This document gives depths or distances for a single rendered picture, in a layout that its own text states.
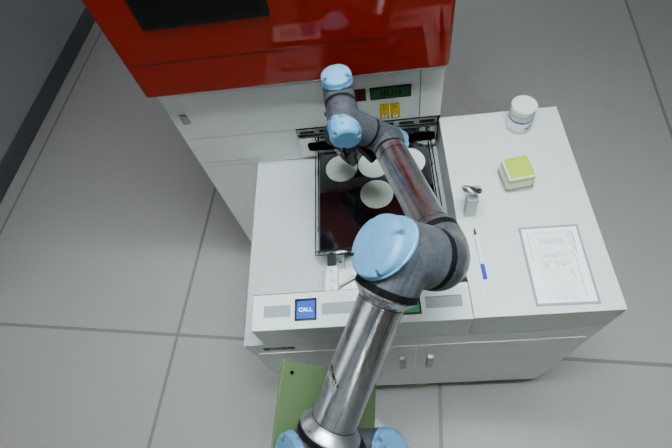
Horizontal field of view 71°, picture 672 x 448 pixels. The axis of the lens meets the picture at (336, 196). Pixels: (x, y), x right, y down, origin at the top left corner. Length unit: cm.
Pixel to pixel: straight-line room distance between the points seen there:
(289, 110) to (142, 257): 147
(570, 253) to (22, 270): 262
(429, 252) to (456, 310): 44
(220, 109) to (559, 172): 98
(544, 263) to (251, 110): 91
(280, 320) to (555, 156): 88
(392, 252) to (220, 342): 165
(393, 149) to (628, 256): 164
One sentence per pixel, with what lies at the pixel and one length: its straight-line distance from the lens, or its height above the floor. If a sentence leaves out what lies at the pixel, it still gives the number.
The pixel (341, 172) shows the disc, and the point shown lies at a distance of 147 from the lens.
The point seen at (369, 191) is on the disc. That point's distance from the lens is 142.
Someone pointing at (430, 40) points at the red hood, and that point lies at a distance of 121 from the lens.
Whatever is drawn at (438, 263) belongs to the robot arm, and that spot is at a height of 136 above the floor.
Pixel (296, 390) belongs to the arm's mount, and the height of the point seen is 99.
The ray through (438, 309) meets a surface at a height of 96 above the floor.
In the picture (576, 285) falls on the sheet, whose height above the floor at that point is 97.
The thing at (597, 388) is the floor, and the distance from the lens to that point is 227.
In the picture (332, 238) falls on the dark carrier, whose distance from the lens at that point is 136.
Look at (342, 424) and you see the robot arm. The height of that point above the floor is 123.
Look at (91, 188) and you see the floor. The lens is 306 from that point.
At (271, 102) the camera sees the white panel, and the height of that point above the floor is 111.
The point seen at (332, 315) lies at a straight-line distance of 121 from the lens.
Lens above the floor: 211
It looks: 58 degrees down
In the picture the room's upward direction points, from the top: 14 degrees counter-clockwise
